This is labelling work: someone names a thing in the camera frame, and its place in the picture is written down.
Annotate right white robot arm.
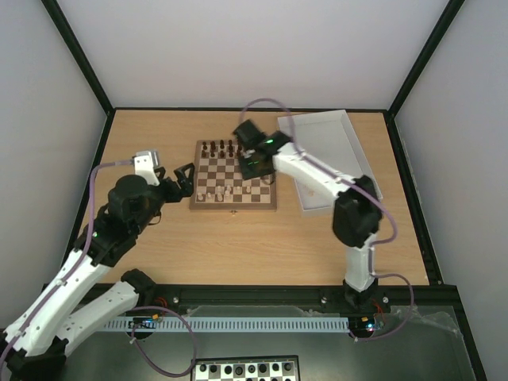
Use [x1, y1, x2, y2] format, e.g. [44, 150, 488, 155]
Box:
[233, 119, 382, 311]

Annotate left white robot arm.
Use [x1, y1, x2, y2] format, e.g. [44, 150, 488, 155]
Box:
[1, 158, 194, 380]

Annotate wooden chess board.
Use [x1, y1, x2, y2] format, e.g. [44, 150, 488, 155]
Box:
[190, 140, 277, 213]

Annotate printed checker calibration board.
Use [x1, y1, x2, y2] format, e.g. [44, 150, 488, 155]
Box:
[190, 356, 302, 381]

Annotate white cardboard box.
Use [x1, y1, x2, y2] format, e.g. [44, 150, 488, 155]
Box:
[278, 110, 383, 217]

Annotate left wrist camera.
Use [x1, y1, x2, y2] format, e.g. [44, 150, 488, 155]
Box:
[133, 149, 160, 175]

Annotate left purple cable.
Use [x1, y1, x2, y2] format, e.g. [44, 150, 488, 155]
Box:
[0, 158, 199, 381]

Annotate light blue cable duct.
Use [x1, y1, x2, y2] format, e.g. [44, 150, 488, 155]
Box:
[100, 317, 349, 333]

